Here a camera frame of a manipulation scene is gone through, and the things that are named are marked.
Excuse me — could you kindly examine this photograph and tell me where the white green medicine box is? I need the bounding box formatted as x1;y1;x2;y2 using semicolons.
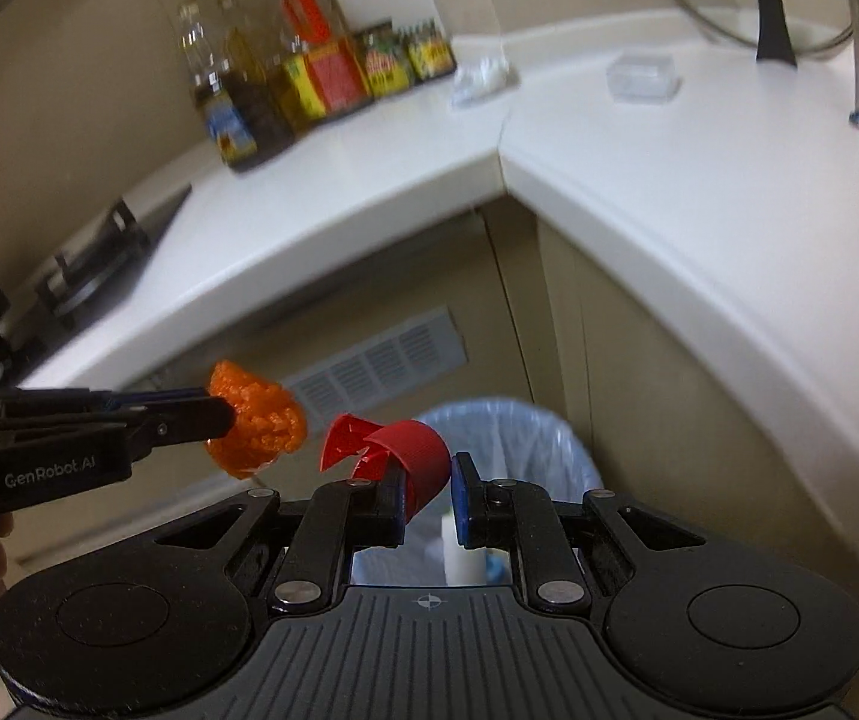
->
440;508;492;587

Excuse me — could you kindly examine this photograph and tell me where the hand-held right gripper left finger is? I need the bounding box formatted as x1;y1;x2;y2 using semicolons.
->
152;456;410;612

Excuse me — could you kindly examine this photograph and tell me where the black gas stove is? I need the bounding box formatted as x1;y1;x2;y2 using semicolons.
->
0;182;196;392

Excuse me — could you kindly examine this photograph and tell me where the dark sauce bottle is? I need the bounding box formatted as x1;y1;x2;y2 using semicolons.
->
214;0;297;160

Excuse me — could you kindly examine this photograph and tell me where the oil bottle with yellow label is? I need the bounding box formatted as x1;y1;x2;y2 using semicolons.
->
263;0;329;134

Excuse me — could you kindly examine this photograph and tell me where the beige kitchen cabinet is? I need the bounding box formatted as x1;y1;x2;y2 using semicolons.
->
13;199;859;720

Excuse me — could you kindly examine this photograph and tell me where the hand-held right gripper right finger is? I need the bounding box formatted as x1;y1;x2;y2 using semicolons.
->
449;451;710;611

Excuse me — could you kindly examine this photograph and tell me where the clear bottle with blue label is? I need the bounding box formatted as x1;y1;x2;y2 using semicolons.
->
176;2;260;172

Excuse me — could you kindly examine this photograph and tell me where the red labelled seasoning bottle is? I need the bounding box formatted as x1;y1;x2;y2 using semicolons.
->
283;0;372;119

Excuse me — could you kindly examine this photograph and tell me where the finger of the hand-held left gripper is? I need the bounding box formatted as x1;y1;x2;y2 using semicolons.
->
125;396;241;464
95;385;211;413

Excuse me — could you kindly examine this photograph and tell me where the clear plastic box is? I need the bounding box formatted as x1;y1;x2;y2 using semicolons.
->
605;51;683;104

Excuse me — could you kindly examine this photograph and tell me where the bright orange wrapper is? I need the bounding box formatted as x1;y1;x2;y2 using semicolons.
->
203;358;311;479

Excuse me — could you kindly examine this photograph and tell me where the grey vent grille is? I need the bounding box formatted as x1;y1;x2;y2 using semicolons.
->
278;306;470;415

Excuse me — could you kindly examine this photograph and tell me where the jar with red yellow label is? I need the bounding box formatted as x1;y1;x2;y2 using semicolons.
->
356;25;417;100

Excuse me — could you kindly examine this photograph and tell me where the red plastic piece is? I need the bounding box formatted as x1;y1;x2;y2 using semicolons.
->
320;412;453;524

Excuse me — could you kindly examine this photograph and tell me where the bag-lined blue trash bin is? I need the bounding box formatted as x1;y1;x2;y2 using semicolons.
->
398;396;605;587

